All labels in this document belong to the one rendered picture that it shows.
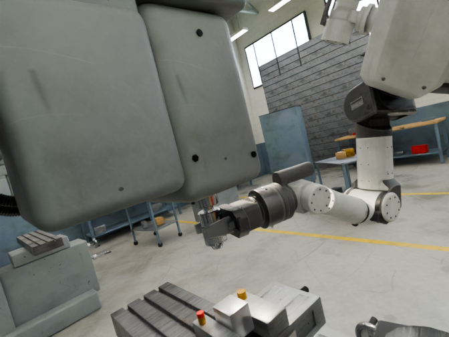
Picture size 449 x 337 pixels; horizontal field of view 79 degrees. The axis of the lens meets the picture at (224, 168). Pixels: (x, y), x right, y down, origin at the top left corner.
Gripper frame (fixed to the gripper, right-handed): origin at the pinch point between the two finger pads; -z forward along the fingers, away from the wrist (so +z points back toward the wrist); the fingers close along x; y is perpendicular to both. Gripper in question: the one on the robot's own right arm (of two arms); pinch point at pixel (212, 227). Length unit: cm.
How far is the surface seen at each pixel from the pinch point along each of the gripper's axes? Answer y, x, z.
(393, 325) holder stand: 13.0, 27.6, 12.0
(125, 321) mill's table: 31, -41, -24
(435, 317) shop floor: 126, -59, 145
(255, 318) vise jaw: 20.8, 2.4, 3.0
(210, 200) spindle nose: -5.7, 2.4, 0.1
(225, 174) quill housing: -10.6, 10.1, 1.5
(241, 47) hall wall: -341, -829, 530
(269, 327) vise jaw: 21.7, 5.5, 4.2
